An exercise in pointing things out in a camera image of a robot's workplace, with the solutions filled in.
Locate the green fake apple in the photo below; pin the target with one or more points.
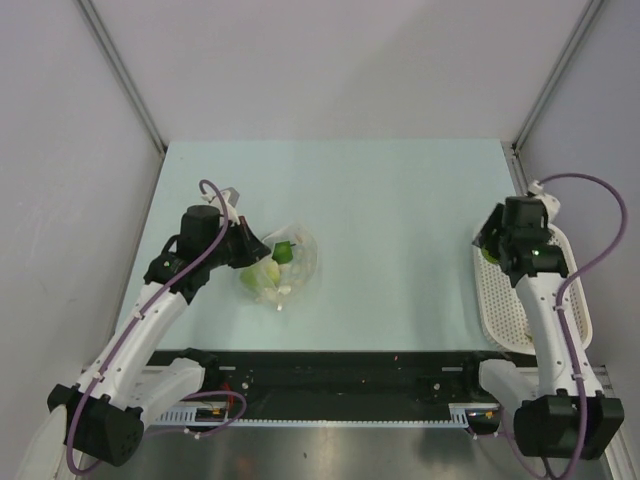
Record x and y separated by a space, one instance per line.
490 256

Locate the aluminium corner post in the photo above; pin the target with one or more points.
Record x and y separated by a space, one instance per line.
108 48
578 35

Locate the right aluminium corner post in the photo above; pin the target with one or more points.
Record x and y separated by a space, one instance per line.
578 35

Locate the white perforated plastic basket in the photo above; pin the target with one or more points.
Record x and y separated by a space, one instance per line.
503 317

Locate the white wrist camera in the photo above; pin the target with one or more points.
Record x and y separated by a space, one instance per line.
230 196
552 205

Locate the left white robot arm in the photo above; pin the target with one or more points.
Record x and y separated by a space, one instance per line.
108 408

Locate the white slotted cable duct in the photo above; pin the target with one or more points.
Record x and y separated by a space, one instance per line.
457 416

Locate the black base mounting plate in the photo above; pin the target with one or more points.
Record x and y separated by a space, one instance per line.
349 385

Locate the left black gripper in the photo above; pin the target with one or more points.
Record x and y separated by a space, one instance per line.
253 250

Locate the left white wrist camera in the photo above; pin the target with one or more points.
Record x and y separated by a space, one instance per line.
230 196

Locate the light green fake fruit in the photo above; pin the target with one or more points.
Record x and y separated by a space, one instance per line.
261 276

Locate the dark green fake pepper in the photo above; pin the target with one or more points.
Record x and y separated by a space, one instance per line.
283 252

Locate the left aluminium corner post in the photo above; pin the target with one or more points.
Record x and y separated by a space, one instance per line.
108 48

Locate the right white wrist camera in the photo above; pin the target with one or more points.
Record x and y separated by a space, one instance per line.
552 205

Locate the clear polka dot zip bag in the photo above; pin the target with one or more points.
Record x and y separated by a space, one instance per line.
294 275

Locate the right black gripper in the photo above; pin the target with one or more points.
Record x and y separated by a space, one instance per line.
493 222

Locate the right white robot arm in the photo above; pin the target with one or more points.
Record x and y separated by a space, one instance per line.
561 410

